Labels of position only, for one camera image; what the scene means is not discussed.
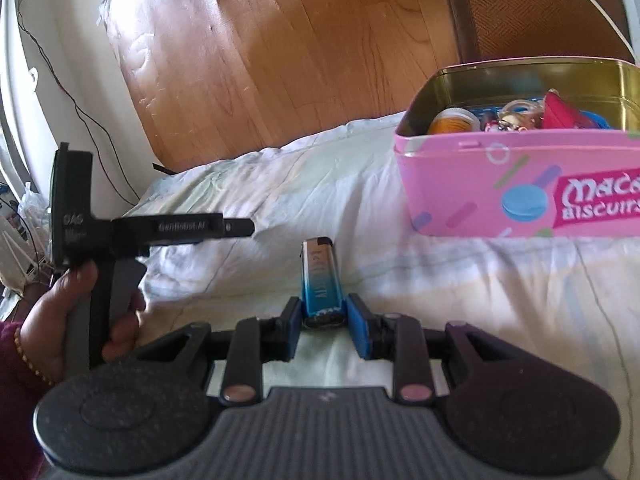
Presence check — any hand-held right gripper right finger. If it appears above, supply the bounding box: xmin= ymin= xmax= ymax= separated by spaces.
xmin=346 ymin=293 xmax=506 ymax=406

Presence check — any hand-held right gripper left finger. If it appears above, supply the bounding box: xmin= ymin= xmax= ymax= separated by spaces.
xmin=135 ymin=296 xmax=304 ymax=407

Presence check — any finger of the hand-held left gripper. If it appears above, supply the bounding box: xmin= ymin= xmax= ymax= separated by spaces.
xmin=112 ymin=212 xmax=256 ymax=250

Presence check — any blue silver lighter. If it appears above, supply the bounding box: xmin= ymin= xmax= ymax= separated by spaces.
xmin=299 ymin=236 xmax=347 ymax=332

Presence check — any pink tin box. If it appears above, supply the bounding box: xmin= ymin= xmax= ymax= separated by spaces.
xmin=393 ymin=57 xmax=640 ymax=237

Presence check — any white-capped orange label bottle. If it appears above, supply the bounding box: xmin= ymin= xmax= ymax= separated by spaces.
xmin=427 ymin=107 xmax=481 ymax=135

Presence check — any magenta pouch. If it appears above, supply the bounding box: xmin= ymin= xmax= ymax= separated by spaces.
xmin=542 ymin=89 xmax=592 ymax=130

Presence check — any person's left forearm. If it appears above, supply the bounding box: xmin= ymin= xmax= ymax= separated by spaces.
xmin=0 ymin=320 xmax=56 ymax=480

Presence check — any person's left hand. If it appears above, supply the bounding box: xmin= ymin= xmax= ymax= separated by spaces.
xmin=22 ymin=265 xmax=147 ymax=387

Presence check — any white plastic rack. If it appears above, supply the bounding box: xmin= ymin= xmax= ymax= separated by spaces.
xmin=0 ymin=180 xmax=53 ymax=301

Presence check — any white bed sheet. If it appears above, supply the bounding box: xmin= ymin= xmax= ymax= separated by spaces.
xmin=122 ymin=112 xmax=640 ymax=411

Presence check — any brown woven cushion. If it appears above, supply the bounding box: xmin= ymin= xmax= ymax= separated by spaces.
xmin=440 ymin=0 xmax=636 ymax=66

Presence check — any thin black wire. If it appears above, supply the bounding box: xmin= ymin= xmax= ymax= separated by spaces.
xmin=16 ymin=0 xmax=151 ymax=206

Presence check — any brown bead bracelet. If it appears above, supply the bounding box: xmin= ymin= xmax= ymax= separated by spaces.
xmin=12 ymin=324 xmax=57 ymax=387

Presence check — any white cable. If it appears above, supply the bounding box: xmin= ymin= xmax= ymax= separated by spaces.
xmin=557 ymin=0 xmax=637 ymax=57

